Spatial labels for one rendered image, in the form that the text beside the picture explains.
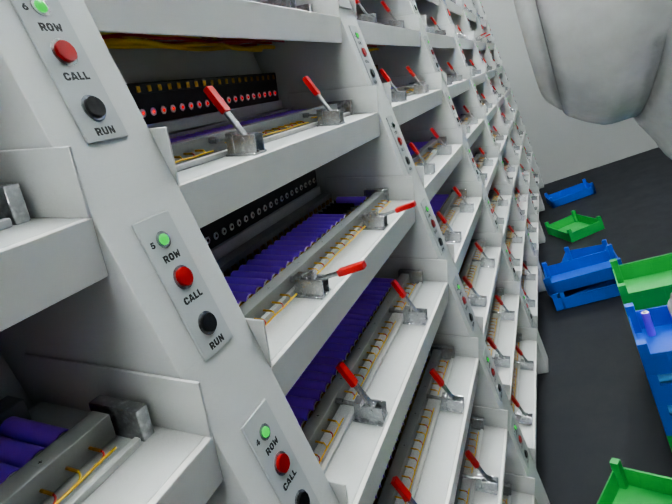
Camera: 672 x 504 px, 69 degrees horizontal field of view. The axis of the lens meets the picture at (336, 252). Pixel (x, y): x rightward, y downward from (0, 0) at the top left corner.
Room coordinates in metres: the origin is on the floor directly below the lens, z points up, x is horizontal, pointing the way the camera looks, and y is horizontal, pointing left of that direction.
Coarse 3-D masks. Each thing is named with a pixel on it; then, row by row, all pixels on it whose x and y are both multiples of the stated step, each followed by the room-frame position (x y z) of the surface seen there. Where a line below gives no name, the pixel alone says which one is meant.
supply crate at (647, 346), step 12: (636, 312) 1.10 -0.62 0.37; (660, 312) 1.08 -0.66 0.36; (636, 324) 1.09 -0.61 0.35; (660, 324) 1.08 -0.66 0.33; (636, 336) 1.08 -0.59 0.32; (648, 336) 1.06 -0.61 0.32; (660, 336) 1.04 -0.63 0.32; (648, 348) 0.93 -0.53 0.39; (660, 348) 1.00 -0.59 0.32; (648, 360) 0.93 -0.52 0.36; (660, 360) 0.92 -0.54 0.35; (648, 372) 0.93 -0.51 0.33; (660, 372) 0.92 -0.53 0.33
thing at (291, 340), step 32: (320, 192) 1.02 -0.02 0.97; (352, 192) 1.02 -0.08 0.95; (384, 192) 0.97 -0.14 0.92; (256, 224) 0.79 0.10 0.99; (352, 256) 0.70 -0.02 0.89; (384, 256) 0.77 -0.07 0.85; (352, 288) 0.64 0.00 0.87; (256, 320) 0.43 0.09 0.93; (288, 320) 0.53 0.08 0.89; (320, 320) 0.54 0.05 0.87; (288, 352) 0.47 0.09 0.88; (288, 384) 0.46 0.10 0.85
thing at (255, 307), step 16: (368, 208) 0.88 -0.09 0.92; (352, 224) 0.80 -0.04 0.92; (320, 240) 0.72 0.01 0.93; (336, 240) 0.74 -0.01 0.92; (304, 256) 0.66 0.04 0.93; (320, 256) 0.68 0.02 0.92; (288, 272) 0.61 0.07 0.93; (272, 288) 0.56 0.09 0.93; (288, 288) 0.59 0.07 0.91; (256, 304) 0.52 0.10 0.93; (272, 304) 0.55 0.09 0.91
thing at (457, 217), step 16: (448, 192) 1.63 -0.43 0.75; (464, 192) 1.59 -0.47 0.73; (480, 192) 1.58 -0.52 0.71; (432, 208) 1.45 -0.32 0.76; (448, 208) 1.42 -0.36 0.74; (464, 208) 1.43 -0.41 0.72; (480, 208) 1.53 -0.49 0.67; (448, 224) 1.20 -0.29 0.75; (464, 224) 1.32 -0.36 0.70; (448, 240) 1.20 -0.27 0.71; (464, 240) 1.20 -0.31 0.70; (464, 256) 1.20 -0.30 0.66
